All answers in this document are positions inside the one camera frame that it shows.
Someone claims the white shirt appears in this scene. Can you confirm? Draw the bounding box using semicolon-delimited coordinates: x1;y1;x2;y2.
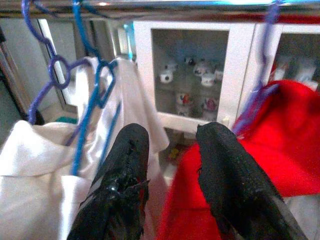
0;119;106;240
73;56;171;176

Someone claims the blue plastic clothes hanger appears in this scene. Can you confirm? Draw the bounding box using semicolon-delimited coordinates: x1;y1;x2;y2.
71;0;123;177

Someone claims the teal floor mat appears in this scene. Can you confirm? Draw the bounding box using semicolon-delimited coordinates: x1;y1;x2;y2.
53;115;79;125

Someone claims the red jersey shirt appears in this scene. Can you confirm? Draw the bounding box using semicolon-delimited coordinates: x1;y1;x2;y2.
156;79;320;240

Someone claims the white printed cup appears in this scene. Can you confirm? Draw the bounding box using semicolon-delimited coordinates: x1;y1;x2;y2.
174;91;192;112
202;96;219;116

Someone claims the white framed glass door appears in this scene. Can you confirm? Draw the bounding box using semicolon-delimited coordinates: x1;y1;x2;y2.
37;18;81;115

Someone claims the metal clothes rack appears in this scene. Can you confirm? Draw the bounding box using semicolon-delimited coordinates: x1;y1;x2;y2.
0;2;320;121

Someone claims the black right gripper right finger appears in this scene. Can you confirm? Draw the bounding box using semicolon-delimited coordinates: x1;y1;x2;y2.
195;121;308;240

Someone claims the purple plastic clothes hanger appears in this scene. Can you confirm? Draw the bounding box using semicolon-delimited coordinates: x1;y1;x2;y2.
21;0;94;147
232;0;282;137

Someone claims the white glass-door cabinet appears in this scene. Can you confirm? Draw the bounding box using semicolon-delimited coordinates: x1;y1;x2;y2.
117;19;320;161

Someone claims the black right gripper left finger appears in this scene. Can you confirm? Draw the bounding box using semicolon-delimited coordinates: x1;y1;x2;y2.
66;122;151;240

